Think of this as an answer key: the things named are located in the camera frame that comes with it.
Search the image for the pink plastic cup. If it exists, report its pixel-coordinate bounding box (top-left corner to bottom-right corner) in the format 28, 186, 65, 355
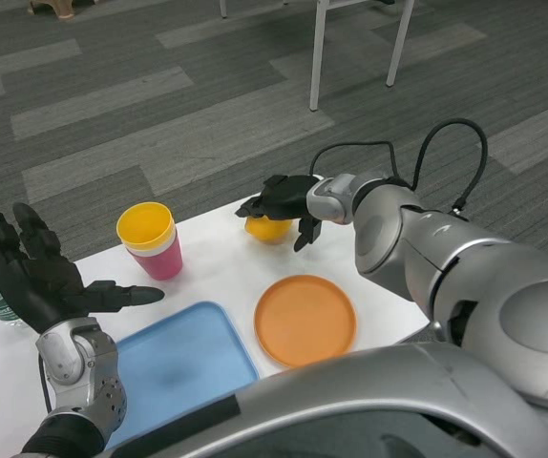
128, 233, 184, 281

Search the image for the white plastic cup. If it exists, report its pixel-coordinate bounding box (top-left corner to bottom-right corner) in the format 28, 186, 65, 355
121, 233, 178, 259

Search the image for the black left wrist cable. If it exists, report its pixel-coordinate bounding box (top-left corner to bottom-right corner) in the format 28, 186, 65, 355
37, 352, 54, 412

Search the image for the white metal-legged table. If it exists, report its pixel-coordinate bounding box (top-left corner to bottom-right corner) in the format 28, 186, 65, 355
220, 0, 416, 114

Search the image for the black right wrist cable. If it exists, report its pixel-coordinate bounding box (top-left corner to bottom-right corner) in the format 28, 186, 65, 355
309, 117, 489, 211

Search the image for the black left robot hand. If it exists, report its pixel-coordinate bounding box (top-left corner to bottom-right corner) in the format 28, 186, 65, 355
0, 191, 165, 335

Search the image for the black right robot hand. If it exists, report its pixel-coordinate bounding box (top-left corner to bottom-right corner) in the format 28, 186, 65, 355
234, 175, 326, 253

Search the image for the orange round plate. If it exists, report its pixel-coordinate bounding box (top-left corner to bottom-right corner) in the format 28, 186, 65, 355
253, 274, 359, 369

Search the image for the blue plastic tray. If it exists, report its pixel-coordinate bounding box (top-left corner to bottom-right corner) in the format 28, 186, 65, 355
101, 301, 261, 452

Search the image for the silver robot chest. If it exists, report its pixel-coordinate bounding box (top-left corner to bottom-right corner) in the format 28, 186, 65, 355
104, 343, 548, 458

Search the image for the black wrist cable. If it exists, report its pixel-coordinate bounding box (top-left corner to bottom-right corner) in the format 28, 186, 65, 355
37, 352, 54, 412
309, 117, 489, 211

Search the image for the yellow lemon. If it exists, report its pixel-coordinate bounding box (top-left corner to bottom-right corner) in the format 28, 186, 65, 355
244, 215, 294, 245

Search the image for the yellow plastic cup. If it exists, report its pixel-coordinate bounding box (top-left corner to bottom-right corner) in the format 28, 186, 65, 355
116, 201, 175, 250

